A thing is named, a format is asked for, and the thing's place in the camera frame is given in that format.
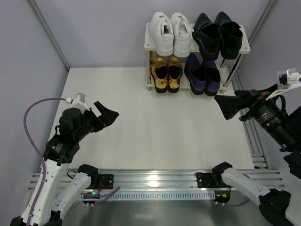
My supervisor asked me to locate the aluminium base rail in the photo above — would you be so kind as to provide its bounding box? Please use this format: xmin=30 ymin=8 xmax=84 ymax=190
xmin=99 ymin=169 xmax=285 ymax=190

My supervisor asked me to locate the gold loafer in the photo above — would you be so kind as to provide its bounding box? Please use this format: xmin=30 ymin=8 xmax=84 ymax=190
xmin=151 ymin=55 xmax=168 ymax=93
xmin=167 ymin=54 xmax=182 ymax=93

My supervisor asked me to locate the black patent loafer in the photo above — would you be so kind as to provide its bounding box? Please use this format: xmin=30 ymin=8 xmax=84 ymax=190
xmin=192 ymin=13 xmax=221 ymax=61
xmin=215 ymin=11 xmax=243 ymax=60

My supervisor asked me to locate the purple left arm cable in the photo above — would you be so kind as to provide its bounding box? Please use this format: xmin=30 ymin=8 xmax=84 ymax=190
xmin=23 ymin=97 xmax=120 ymax=226

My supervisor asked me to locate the right corner aluminium post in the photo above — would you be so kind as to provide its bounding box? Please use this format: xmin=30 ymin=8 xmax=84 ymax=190
xmin=248 ymin=0 xmax=279 ymax=46

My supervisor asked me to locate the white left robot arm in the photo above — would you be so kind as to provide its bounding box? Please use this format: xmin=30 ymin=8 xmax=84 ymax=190
xmin=10 ymin=99 xmax=119 ymax=226

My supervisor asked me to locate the purple loafer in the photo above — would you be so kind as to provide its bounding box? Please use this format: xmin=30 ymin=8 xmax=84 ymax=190
xmin=184 ymin=53 xmax=206 ymax=95
xmin=202 ymin=60 xmax=221 ymax=97

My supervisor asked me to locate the white two-tier shoe shelf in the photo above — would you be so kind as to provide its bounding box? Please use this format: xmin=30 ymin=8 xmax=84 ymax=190
xmin=144 ymin=23 xmax=251 ymax=93

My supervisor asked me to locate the grey slotted cable duct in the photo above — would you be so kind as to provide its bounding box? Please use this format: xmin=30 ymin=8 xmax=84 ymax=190
xmin=81 ymin=190 xmax=216 ymax=201

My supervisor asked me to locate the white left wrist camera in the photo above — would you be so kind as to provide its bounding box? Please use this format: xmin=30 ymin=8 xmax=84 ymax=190
xmin=65 ymin=92 xmax=89 ymax=113

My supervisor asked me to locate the left corner aluminium post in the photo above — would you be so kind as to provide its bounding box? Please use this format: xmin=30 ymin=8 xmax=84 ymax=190
xmin=26 ymin=0 xmax=71 ymax=71

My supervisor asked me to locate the white sneaker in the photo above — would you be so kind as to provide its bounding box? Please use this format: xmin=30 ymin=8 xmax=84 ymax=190
xmin=171 ymin=12 xmax=193 ymax=57
xmin=150 ymin=12 xmax=174 ymax=57

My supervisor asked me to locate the corner aluminium post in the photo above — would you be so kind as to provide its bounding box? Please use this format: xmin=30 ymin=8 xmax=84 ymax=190
xmin=26 ymin=0 xmax=71 ymax=71
xmin=248 ymin=0 xmax=279 ymax=46

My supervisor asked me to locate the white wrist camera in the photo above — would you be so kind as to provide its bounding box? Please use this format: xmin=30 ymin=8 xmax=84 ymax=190
xmin=267 ymin=68 xmax=301 ymax=100
xmin=65 ymin=92 xmax=89 ymax=113

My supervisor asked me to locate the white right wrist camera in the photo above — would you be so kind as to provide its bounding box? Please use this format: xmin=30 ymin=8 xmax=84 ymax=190
xmin=267 ymin=68 xmax=301 ymax=100

